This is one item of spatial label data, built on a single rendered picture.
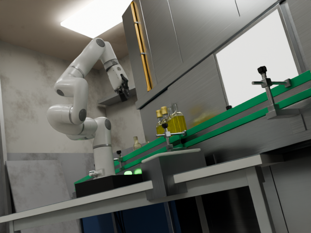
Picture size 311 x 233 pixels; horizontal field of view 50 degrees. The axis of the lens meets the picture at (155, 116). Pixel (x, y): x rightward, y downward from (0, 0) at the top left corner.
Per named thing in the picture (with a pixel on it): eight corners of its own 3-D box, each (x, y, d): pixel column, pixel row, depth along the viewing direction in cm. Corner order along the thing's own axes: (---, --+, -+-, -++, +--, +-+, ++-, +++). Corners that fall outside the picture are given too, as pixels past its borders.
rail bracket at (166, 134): (189, 145, 161) (184, 121, 164) (160, 149, 152) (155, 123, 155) (186, 147, 163) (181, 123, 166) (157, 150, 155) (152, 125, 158)
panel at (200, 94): (309, 82, 125) (283, 3, 133) (304, 82, 123) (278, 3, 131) (183, 140, 200) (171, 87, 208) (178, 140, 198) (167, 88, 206)
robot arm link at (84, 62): (78, 84, 152) (98, 57, 165) (90, 71, 143) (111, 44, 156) (63, 72, 149) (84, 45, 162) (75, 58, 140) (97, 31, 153)
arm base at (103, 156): (102, 177, 151) (98, 144, 155) (83, 182, 158) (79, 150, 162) (124, 176, 164) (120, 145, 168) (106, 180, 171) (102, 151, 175)
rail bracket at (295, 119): (310, 130, 104) (289, 64, 110) (273, 133, 96) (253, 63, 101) (297, 133, 108) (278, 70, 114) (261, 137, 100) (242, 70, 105)
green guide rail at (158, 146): (171, 150, 160) (167, 133, 162) (169, 150, 160) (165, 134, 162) (76, 191, 306) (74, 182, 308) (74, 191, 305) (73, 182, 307)
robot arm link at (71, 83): (77, 94, 157) (104, 95, 151) (54, 126, 144) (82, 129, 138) (63, 66, 146) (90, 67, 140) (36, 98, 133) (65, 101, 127)
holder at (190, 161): (217, 167, 141) (213, 149, 143) (162, 176, 127) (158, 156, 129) (195, 173, 155) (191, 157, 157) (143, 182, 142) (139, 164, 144)
